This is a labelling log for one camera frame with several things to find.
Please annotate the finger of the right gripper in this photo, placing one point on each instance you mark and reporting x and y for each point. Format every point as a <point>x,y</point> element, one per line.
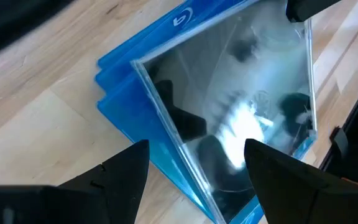
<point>306,7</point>

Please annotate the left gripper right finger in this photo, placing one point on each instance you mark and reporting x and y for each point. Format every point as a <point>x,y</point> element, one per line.
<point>306,199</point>

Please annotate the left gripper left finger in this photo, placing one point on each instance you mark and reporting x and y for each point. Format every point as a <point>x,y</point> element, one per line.
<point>104,199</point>

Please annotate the clear CD jewel case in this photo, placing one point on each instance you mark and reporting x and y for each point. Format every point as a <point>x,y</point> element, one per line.
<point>228,77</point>

